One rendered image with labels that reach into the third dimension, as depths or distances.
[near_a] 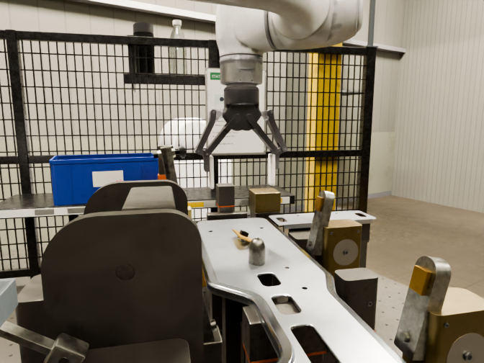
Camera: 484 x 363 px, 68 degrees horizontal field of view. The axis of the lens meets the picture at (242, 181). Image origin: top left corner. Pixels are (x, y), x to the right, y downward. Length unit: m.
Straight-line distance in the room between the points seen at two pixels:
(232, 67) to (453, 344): 0.57
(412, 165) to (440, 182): 0.54
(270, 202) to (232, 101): 0.41
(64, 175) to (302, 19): 0.78
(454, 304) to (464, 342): 0.04
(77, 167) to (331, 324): 0.84
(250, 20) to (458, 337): 0.60
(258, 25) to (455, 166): 5.63
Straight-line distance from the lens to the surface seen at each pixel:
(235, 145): 1.33
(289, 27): 0.67
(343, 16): 0.68
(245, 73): 0.74
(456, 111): 6.21
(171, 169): 0.75
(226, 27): 0.76
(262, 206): 1.06
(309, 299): 0.58
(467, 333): 0.54
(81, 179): 1.14
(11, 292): 0.27
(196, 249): 0.32
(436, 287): 0.49
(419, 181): 6.52
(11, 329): 0.34
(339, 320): 0.54
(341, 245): 0.81
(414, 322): 0.51
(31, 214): 1.17
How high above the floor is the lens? 1.27
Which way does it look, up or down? 9 degrees down
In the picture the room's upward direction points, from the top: straight up
